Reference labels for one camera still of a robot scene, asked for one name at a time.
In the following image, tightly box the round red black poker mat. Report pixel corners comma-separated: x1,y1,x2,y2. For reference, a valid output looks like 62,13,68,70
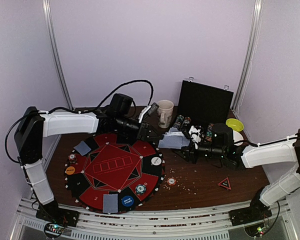
64,132,165,214

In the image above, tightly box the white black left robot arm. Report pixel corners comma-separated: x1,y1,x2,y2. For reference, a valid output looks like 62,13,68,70
13,93,160,222

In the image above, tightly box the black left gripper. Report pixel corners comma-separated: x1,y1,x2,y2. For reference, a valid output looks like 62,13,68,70
116,113,164,142

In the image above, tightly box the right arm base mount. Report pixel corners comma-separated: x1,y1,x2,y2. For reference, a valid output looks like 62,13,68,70
229,206,273,226

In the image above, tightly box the poker chip row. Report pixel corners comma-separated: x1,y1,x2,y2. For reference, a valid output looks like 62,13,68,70
180,116,192,133
173,115,185,132
205,123,214,142

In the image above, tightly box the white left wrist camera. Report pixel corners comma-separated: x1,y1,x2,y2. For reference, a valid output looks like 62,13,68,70
138,102,159,123

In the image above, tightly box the grey playing card deck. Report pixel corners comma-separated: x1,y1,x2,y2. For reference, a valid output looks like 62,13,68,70
158,127,190,150

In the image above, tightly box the orange big blind button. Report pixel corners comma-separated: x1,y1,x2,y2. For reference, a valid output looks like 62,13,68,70
65,166,76,175

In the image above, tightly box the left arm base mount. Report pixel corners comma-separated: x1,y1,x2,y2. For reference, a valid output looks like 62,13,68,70
35,200,80,227

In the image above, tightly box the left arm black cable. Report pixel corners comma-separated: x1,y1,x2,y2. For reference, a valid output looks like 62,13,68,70
3,79,155,165

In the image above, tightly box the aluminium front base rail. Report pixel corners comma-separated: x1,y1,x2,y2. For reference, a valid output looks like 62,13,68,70
8,198,300,240

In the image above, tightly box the aluminium corner frame post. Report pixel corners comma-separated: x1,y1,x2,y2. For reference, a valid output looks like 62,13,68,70
42,0,74,110

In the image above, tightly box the red white chip stack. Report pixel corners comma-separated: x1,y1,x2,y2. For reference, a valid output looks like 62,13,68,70
68,153,77,164

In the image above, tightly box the cream ceramic mug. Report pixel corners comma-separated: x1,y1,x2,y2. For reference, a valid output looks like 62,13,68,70
157,100,174,129

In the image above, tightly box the white dealer button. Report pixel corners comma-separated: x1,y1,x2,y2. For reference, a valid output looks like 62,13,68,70
150,156,163,166

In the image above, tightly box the blue small blind button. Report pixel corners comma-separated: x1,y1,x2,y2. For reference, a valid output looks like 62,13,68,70
121,195,135,208

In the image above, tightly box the right aluminium frame post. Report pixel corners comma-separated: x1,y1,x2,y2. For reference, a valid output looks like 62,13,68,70
232,0,264,115

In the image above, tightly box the grey dealt playing cards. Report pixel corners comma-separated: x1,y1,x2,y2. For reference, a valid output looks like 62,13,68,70
73,141,92,156

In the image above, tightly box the green white chip stack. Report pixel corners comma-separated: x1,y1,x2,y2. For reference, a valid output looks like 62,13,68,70
135,184,147,195

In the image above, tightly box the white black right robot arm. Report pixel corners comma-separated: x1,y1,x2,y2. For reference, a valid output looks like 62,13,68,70
181,123,300,221

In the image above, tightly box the orange white chip stack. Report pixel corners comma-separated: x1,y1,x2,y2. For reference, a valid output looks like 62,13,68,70
167,177,177,186

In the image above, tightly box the black red triangular token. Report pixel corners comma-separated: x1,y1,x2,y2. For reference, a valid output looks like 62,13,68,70
217,177,232,191

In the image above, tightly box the green plastic bowl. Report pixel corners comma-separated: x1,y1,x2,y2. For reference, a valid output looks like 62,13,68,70
225,118,244,132

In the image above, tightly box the white orange bowl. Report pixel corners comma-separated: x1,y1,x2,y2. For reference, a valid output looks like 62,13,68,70
233,130,244,146

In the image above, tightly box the black poker chip case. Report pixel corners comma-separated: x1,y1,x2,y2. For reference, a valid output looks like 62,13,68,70
170,80,234,129

